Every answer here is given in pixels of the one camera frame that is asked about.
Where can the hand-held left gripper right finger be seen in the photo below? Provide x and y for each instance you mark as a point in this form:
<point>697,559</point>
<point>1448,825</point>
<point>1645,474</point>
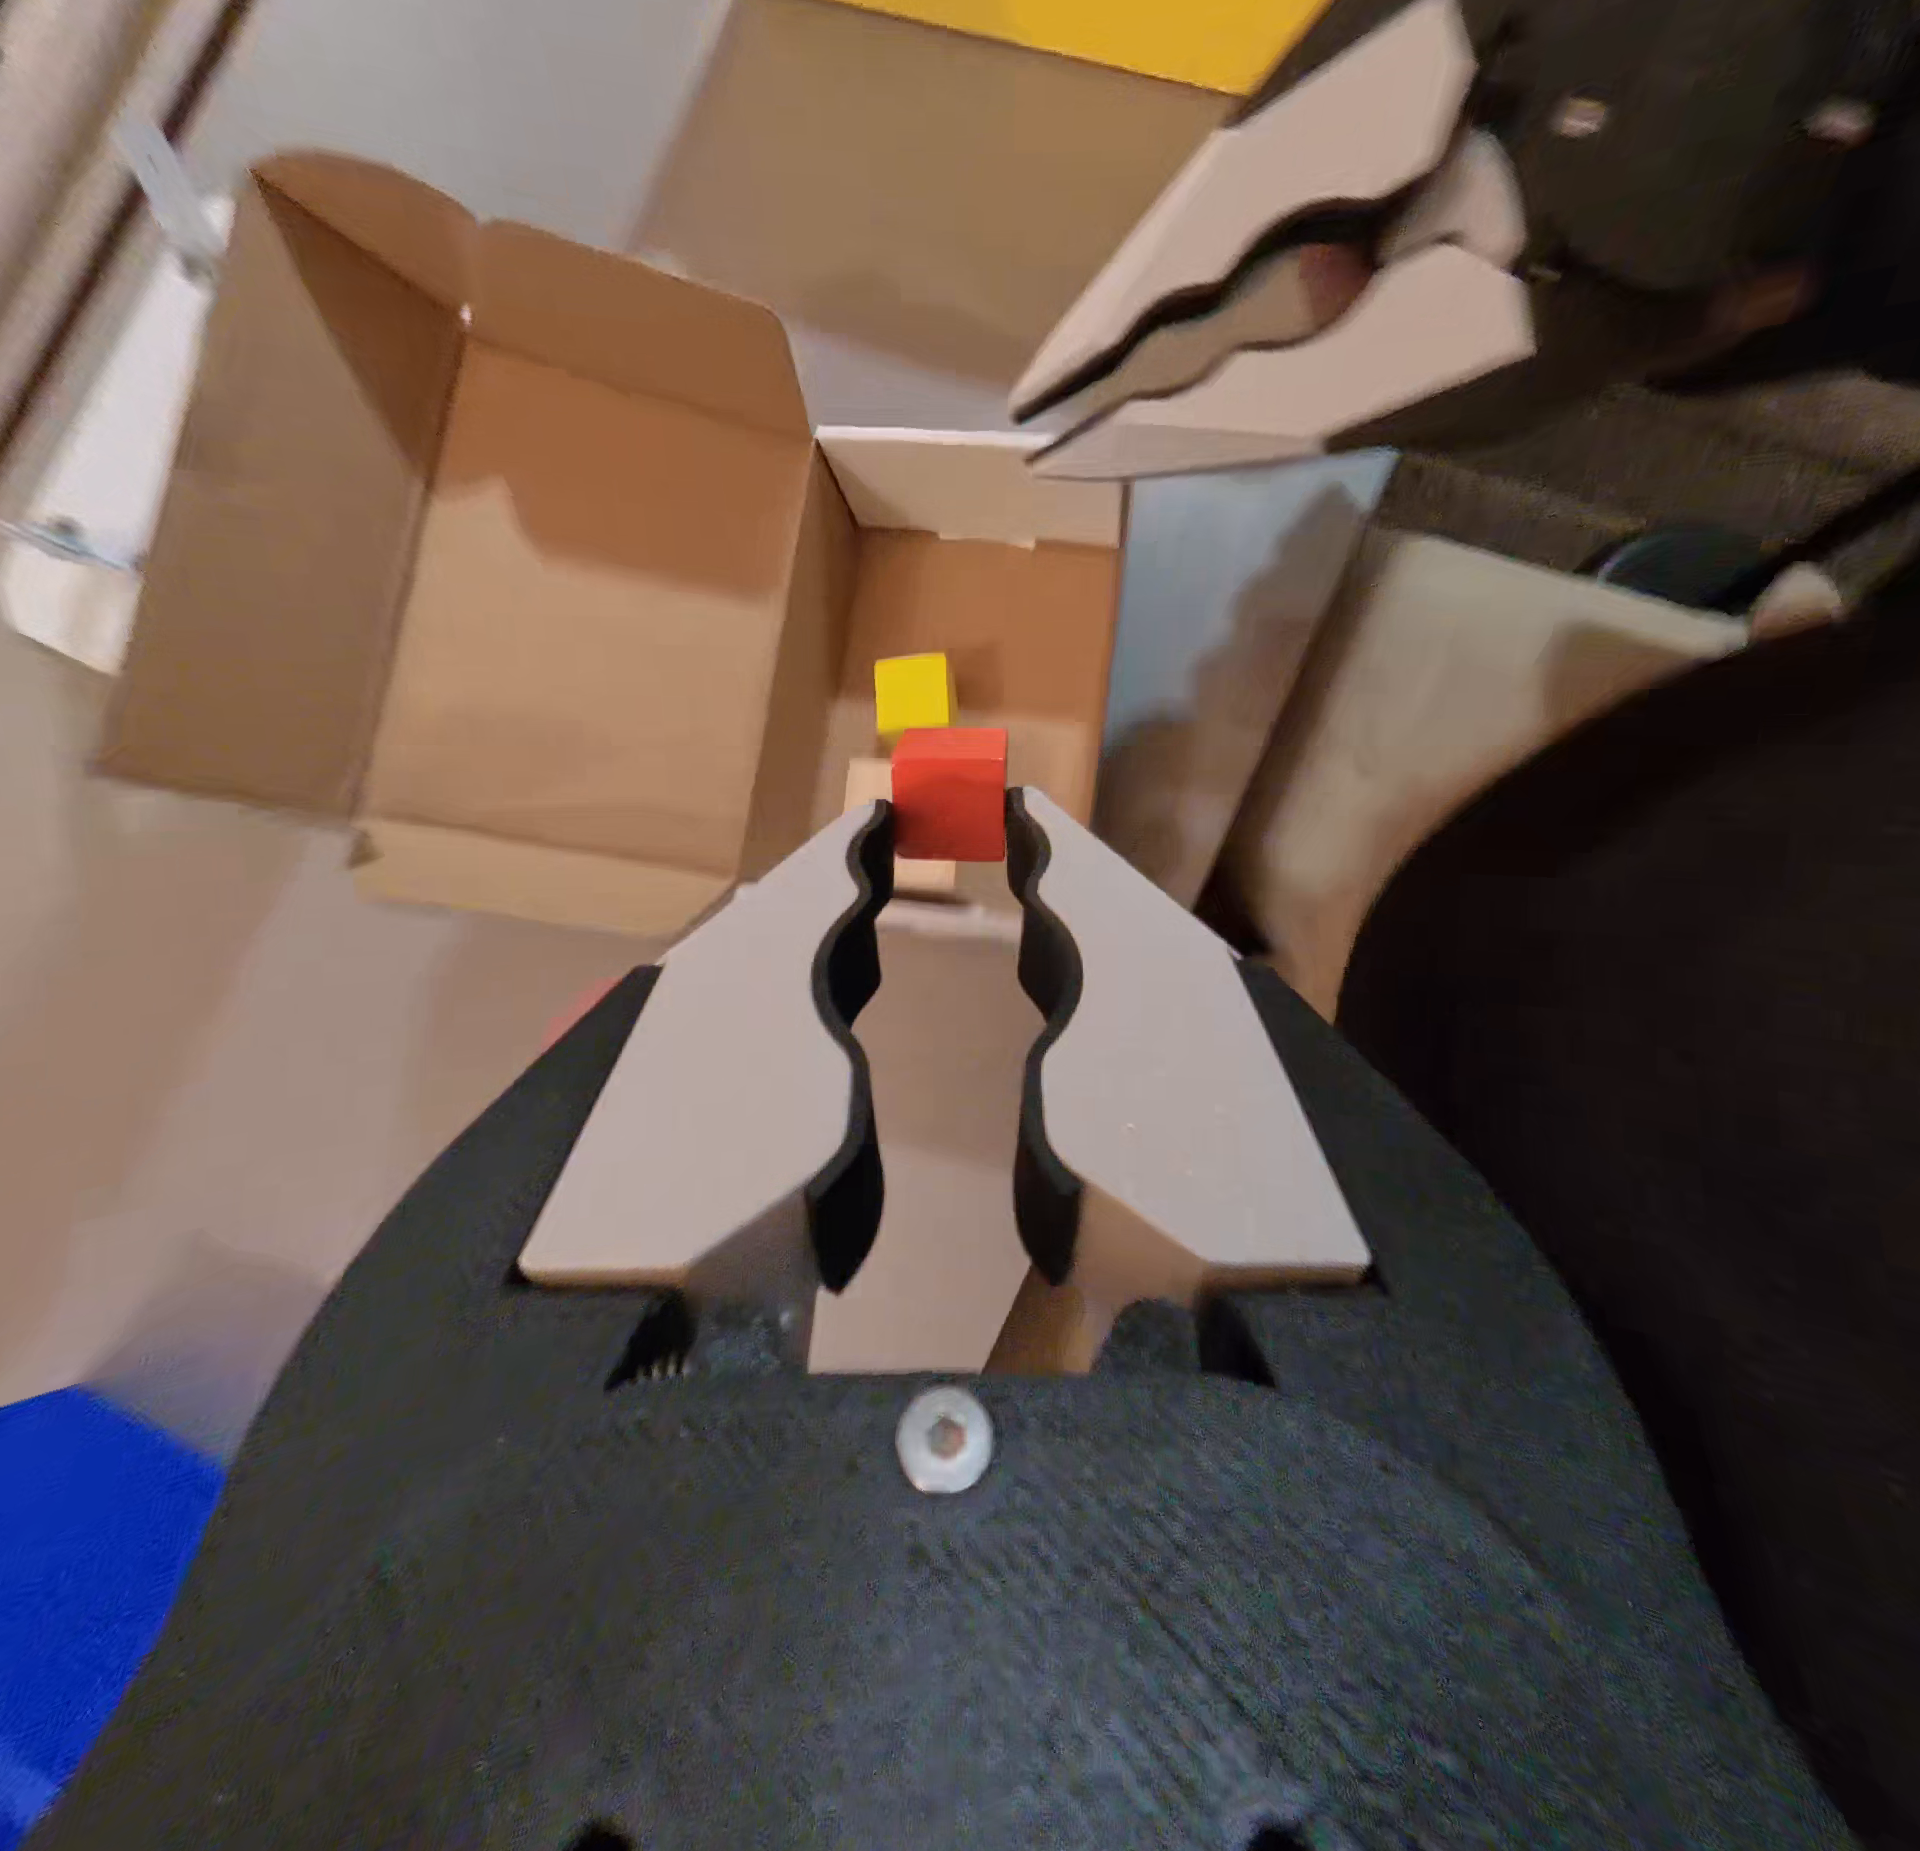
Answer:
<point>1199,1116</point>

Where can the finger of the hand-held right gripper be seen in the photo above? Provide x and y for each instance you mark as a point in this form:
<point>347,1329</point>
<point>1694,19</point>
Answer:
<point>1380,366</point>
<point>1305,142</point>

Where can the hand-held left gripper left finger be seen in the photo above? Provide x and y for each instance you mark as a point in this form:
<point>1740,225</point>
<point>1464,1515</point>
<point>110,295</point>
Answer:
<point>706,1116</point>

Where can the red wooden cube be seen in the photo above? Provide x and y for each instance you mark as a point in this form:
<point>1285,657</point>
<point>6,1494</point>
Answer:
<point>949,801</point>

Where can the white cardboard mailer box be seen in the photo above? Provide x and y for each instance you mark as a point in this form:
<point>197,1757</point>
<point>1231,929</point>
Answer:
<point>568,606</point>

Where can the grey desk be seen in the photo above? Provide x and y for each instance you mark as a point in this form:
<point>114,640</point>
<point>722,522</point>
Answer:
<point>225,1056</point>

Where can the person's legs in tan trousers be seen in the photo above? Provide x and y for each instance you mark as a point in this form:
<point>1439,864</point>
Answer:
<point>1499,681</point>

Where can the natural wooden cube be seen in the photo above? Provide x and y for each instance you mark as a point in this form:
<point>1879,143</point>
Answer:
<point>867,782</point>

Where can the person's black sweater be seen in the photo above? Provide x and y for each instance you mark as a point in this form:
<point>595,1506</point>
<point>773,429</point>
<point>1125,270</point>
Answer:
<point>1650,1132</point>

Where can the yellow wooden cube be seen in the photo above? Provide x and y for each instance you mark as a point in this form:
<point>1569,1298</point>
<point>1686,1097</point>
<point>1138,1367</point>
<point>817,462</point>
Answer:
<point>914,693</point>

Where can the blue plastic bin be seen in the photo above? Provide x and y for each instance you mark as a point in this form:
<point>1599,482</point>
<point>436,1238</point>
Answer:
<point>90,1580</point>

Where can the white document stand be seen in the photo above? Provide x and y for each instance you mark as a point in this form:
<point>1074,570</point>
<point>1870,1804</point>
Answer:
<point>104,426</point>

